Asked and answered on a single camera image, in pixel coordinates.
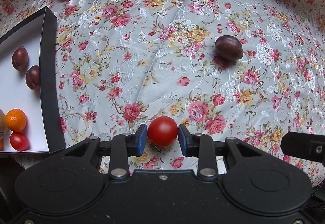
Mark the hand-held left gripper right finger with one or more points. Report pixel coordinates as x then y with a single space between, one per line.
184 141

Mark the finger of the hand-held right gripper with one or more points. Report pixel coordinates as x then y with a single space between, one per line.
304 146

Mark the dark box with white inside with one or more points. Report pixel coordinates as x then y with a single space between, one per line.
22 99

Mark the red tomato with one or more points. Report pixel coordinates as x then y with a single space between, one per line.
19 141
162 131

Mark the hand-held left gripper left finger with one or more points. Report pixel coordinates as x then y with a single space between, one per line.
141 141

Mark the dark purple plum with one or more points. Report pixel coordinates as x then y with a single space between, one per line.
33 78
228 47
19 58

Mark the floral tablecloth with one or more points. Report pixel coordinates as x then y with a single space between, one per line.
152 61

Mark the large brown kiwi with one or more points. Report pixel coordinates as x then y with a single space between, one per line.
2 123

